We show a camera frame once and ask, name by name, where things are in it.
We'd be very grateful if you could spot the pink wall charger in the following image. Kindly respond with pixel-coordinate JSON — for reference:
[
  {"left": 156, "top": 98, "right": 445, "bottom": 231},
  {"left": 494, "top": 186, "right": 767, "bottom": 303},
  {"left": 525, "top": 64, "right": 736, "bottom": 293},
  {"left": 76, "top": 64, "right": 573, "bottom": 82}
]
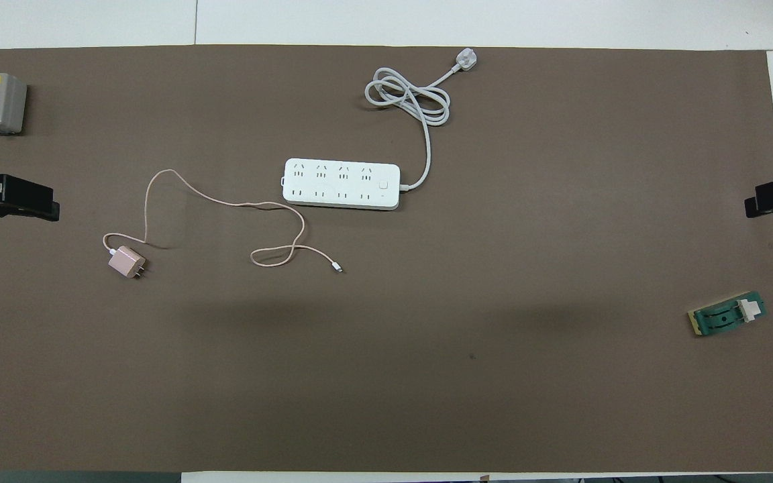
[{"left": 107, "top": 246, "right": 152, "bottom": 280}]

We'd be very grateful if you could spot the pink charging cable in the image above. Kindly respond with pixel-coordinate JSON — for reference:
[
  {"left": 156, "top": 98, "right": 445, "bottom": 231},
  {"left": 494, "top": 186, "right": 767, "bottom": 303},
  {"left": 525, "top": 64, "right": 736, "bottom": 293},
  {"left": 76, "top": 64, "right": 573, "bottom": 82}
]
[{"left": 103, "top": 168, "right": 345, "bottom": 274}]

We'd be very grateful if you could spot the white power strip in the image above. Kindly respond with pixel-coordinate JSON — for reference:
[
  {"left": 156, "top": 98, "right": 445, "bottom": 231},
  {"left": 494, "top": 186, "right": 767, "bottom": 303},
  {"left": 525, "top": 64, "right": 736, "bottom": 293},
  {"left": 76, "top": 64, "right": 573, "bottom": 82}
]
[{"left": 282, "top": 158, "right": 402, "bottom": 211}]

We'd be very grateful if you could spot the brown table mat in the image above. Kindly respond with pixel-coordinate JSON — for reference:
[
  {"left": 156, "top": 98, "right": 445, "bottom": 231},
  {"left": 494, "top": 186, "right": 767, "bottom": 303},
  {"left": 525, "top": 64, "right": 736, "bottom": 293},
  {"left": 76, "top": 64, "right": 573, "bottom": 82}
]
[{"left": 0, "top": 44, "right": 773, "bottom": 474}]

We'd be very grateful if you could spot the green knife switch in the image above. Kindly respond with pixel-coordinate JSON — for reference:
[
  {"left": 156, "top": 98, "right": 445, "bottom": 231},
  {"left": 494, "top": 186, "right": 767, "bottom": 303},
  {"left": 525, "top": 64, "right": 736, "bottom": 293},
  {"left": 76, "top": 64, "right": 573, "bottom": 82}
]
[{"left": 687, "top": 290, "right": 767, "bottom": 337}]

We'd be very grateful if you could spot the white power cord with plug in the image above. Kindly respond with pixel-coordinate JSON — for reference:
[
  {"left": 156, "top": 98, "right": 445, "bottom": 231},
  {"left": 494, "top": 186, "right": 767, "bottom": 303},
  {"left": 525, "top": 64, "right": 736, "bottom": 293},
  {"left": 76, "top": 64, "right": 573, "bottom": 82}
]
[{"left": 365, "top": 47, "right": 478, "bottom": 192}]

